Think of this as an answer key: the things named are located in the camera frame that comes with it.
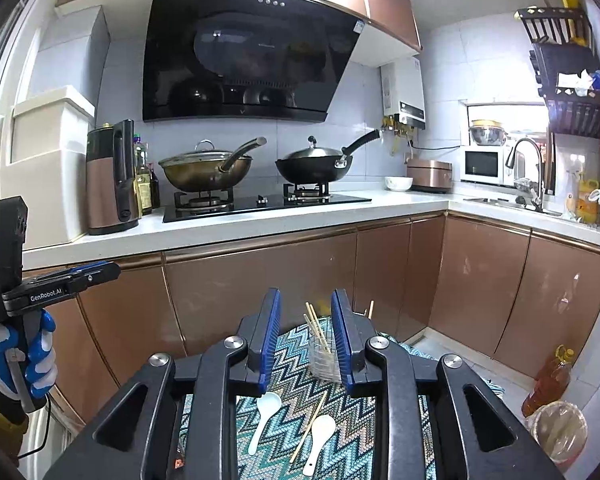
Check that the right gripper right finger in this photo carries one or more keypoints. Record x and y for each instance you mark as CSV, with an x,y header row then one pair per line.
x,y
474,435

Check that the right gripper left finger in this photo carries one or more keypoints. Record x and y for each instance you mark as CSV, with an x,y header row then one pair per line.
x,y
135,435

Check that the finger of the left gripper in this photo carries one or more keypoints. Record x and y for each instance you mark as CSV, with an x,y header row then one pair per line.
x,y
58,286

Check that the blue white gloved left hand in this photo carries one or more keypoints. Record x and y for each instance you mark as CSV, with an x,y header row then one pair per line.
x,y
36,360

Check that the light blue ceramic spoon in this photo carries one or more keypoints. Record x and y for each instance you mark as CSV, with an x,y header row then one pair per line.
x,y
268,405

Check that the white storage box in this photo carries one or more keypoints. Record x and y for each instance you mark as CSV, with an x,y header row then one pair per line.
x,y
44,139

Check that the zigzag patterned cloth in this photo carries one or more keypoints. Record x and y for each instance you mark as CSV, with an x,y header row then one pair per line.
x,y
285,442

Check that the copper black thermos kettle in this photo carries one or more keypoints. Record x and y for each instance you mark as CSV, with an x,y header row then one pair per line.
x,y
110,176

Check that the white ceramic spoon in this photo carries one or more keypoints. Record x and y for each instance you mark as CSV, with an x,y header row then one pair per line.
x,y
322,430

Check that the cooking oil bottle on floor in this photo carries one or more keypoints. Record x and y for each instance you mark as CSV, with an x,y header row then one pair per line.
x,y
551,382

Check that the trash bin with bag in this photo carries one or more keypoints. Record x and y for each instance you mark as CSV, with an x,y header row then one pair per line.
x,y
560,429

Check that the oil bottle beside kettle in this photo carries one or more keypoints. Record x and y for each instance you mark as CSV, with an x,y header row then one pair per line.
x,y
142,176

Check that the black gas stove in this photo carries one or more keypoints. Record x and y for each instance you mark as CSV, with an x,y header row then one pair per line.
x,y
189,206

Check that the brass wok with lid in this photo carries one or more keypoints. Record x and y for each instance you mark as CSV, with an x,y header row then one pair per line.
x,y
210,170

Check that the black wok with lid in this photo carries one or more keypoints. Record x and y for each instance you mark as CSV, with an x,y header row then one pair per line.
x,y
315,165

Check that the white bowl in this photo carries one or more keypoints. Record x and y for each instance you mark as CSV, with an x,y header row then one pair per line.
x,y
398,184

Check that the copper rice cooker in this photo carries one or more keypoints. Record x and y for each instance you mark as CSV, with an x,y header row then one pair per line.
x,y
430,175

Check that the black range hood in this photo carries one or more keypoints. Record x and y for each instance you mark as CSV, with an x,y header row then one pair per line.
x,y
245,58

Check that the yellow oil jug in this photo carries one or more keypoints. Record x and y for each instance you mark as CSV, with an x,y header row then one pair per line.
x,y
582,200

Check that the white microwave oven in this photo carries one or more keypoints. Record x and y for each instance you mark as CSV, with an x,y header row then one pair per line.
x,y
486,165

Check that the steel bowl on microwave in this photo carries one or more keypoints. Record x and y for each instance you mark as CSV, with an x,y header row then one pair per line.
x,y
487,132

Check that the white water heater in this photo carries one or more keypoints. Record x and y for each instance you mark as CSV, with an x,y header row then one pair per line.
x,y
403,93

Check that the wire utensil holder basket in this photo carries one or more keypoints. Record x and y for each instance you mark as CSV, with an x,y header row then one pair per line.
x,y
323,358

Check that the black wall dish rack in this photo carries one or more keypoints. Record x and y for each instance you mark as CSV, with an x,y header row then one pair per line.
x,y
566,67

